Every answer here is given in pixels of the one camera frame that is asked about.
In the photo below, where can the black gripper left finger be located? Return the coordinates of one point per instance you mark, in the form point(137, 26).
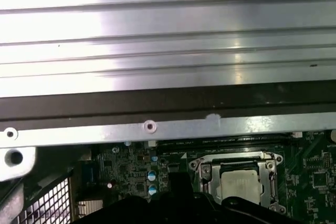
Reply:
point(174, 184)

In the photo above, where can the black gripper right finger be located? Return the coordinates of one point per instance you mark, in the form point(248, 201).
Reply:
point(186, 184)

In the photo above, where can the silver CPU with green edge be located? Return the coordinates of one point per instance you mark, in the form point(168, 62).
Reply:
point(241, 184)

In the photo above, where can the CPU socket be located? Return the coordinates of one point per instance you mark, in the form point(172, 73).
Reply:
point(236, 155)

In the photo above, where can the green motherboard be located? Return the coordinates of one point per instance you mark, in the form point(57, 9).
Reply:
point(126, 166)

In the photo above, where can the black RAM slot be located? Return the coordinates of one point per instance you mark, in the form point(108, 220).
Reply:
point(223, 147)
point(249, 140)

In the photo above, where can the black open PC case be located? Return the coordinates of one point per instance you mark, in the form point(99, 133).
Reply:
point(157, 103)

